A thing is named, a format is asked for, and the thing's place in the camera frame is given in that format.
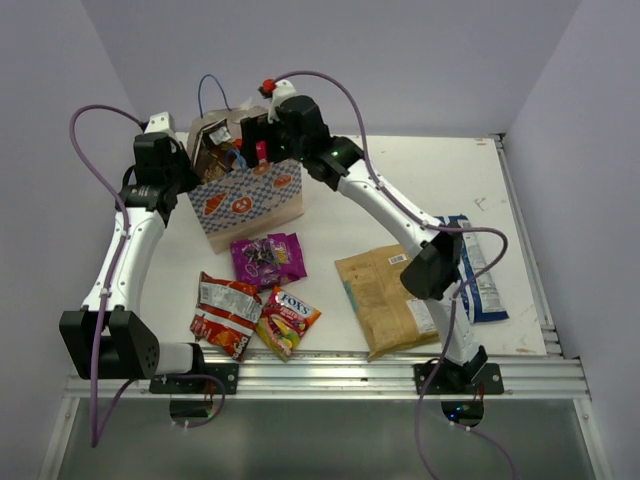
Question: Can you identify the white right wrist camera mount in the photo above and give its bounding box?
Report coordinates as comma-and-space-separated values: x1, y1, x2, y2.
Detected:
258, 79, 298, 124

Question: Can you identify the tan kraft snack bag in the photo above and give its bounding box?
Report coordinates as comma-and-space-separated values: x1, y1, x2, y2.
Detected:
335, 244, 439, 361

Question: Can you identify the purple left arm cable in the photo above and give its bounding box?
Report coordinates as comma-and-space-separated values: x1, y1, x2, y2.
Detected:
68, 104, 227, 449

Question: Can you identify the red Doritos bag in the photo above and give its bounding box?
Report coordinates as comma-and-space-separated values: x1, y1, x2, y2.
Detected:
190, 271, 263, 361

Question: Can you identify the blue checkered paper bag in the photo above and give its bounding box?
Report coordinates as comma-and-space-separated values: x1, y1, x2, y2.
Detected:
187, 92, 304, 254

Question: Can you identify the pink hand cooked chips bag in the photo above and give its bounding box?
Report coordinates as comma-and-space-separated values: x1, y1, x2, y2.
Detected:
255, 140, 268, 165

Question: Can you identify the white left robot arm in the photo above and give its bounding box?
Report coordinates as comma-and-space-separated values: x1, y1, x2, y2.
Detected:
59, 130, 208, 393

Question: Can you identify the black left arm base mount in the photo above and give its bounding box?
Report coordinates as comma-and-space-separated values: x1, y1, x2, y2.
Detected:
149, 343, 239, 395

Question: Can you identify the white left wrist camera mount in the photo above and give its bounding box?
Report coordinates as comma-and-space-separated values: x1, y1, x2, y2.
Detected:
143, 112, 175, 136

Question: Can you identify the aluminium front rail frame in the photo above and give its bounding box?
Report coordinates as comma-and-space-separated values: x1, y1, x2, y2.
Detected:
40, 352, 613, 479

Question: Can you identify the blue Doritos bag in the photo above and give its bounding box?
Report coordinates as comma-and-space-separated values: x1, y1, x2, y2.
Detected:
459, 232, 509, 324

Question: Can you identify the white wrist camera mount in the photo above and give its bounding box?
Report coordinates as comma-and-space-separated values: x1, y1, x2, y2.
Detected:
258, 79, 298, 124
143, 112, 175, 136

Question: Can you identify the purple candy bag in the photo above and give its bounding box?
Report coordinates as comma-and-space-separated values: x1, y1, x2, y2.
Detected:
230, 233, 307, 291

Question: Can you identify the colourful Fox's candy bag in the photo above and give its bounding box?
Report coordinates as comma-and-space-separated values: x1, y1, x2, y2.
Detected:
255, 286, 322, 362

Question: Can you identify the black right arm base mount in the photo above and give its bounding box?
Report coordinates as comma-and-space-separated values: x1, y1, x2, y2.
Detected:
413, 346, 505, 395

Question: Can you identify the brown Kettle chips bag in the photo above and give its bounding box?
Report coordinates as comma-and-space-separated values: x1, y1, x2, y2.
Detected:
192, 118, 235, 184

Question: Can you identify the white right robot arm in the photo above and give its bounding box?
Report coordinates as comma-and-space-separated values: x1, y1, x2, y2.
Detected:
240, 95, 487, 393

